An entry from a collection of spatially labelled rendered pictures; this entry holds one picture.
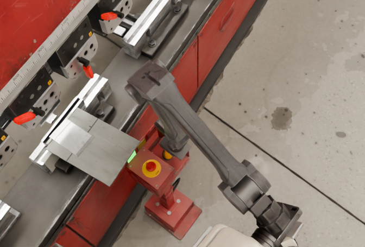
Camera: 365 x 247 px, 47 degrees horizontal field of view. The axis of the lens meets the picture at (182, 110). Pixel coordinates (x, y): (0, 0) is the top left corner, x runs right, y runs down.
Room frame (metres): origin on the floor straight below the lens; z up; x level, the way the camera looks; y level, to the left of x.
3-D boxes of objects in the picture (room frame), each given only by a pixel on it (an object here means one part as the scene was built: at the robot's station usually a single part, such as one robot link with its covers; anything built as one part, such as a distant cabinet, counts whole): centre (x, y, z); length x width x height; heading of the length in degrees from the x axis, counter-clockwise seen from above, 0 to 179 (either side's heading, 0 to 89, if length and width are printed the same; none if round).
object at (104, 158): (0.56, 0.31, 1.00); 0.26 x 0.18 x 0.01; 56
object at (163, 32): (1.12, 0.05, 0.89); 0.30 x 0.05 x 0.03; 146
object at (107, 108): (0.65, 0.36, 0.89); 0.30 x 0.05 x 0.03; 146
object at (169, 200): (0.59, 0.11, 0.39); 0.05 x 0.05 x 0.54; 49
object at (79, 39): (0.79, 0.33, 1.26); 0.15 x 0.09 x 0.17; 146
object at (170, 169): (0.59, 0.11, 0.75); 0.20 x 0.16 x 0.18; 139
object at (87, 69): (0.74, 0.29, 1.20); 0.04 x 0.02 x 0.10; 56
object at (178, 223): (0.57, 0.09, 0.06); 0.25 x 0.20 x 0.12; 49
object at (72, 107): (0.67, 0.42, 0.99); 0.20 x 0.03 x 0.03; 146
